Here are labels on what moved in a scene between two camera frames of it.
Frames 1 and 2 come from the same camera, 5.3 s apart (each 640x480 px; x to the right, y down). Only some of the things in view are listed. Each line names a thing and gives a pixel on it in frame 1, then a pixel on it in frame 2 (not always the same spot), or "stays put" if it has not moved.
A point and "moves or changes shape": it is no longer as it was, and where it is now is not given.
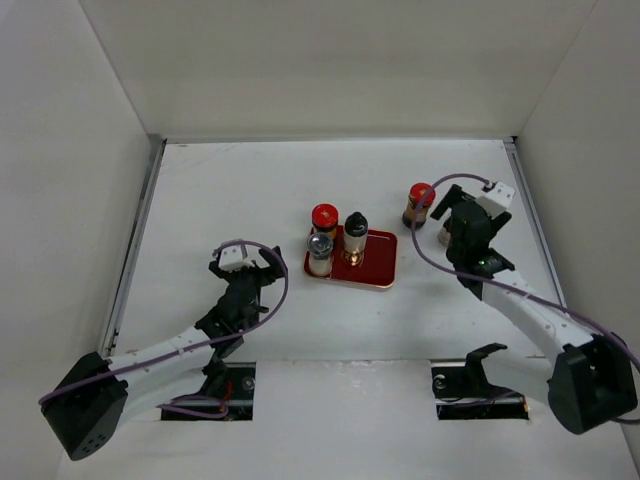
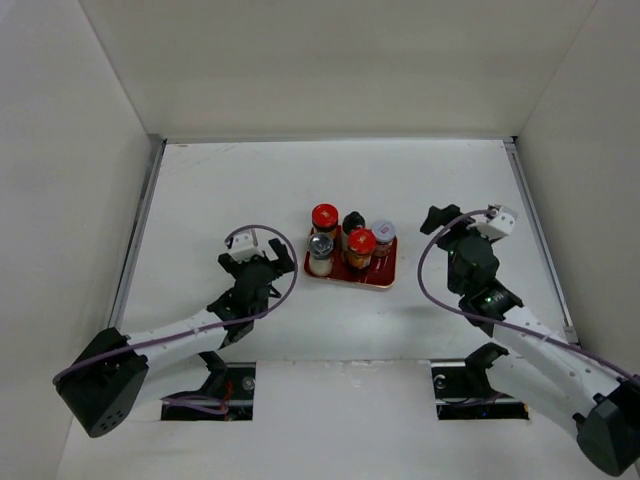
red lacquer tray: [379, 266] stays put
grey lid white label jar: [443, 236] moves or changes shape
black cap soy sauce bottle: [355, 237] stays put
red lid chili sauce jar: [416, 194] to [361, 245]
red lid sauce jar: [324, 219] stays put
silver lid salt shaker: [320, 247] stays put
